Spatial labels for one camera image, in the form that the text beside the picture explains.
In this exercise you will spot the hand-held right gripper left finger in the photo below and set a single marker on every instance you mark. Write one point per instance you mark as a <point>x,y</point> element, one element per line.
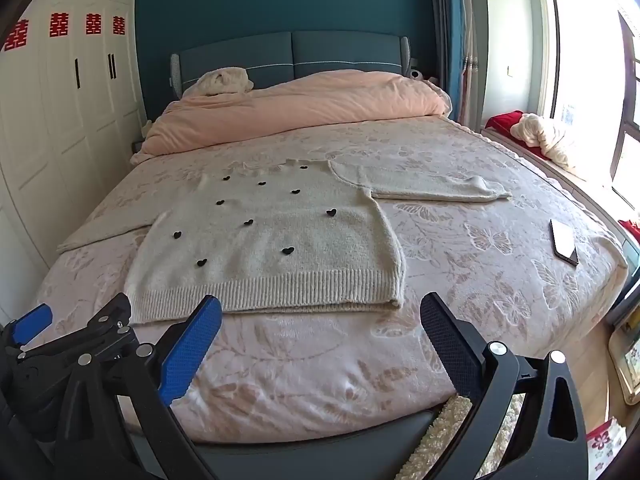
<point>187,355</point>

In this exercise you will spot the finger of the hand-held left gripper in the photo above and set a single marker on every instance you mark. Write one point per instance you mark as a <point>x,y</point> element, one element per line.
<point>31,322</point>
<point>110,325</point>

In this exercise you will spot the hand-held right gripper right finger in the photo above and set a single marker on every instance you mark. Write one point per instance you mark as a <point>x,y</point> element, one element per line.
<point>450,347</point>

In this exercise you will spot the cream sweater with black hearts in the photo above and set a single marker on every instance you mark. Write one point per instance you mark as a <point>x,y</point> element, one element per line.
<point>275,240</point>

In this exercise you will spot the bed with floral pink sheet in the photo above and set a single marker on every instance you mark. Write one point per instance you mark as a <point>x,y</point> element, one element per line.
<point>475,310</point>

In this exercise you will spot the cream fluffy rug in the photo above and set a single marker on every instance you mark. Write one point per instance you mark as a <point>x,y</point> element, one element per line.
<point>445,430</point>

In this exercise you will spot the smartphone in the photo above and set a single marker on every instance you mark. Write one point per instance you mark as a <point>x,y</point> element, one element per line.
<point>562,242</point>

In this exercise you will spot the cream framed object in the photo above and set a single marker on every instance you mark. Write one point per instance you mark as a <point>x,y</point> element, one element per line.
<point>627,365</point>

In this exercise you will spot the floral print box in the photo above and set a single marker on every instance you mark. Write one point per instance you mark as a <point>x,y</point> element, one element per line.
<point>605,447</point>

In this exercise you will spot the small red cloth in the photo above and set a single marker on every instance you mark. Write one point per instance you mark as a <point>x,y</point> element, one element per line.
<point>631,232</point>

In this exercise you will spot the white wardrobe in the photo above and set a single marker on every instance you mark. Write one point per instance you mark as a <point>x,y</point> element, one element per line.
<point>60,110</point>

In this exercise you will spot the bundled cream blanket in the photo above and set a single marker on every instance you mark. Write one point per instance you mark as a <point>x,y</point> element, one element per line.
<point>547,137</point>

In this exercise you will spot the crumpled cream garment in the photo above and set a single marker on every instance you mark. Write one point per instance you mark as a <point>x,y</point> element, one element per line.
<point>220,82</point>

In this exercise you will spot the pink duvet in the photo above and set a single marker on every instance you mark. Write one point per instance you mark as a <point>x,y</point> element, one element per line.
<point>300,110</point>

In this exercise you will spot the red paper decoration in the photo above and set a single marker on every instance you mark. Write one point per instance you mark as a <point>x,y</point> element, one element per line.
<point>93,24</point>
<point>15,36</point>
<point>119,25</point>
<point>59,25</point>

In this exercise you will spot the patterned curtain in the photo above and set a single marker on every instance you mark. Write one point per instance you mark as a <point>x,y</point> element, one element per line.
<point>457,35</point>

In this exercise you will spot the window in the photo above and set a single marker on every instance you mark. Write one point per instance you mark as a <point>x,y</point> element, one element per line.
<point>590,60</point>

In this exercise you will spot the blue padded headboard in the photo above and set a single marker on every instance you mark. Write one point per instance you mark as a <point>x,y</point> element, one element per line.
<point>325,52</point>

